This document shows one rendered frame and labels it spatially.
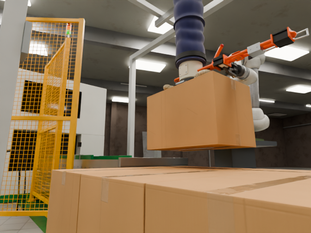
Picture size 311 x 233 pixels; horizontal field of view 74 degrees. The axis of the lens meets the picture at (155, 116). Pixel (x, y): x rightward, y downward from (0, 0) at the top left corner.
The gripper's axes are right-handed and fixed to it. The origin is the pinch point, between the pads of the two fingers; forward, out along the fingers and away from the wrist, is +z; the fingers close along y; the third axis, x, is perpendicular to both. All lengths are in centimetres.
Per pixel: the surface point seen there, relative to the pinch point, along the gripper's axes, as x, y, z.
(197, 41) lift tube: 16.5, -21.1, 3.0
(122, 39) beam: 378, -255, -148
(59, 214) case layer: 36, 83, 80
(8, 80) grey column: 129, -1, 100
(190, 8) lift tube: 18, -46, 8
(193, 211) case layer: -39, 69, 80
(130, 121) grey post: 345, -27, -157
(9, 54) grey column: 129, -23, 102
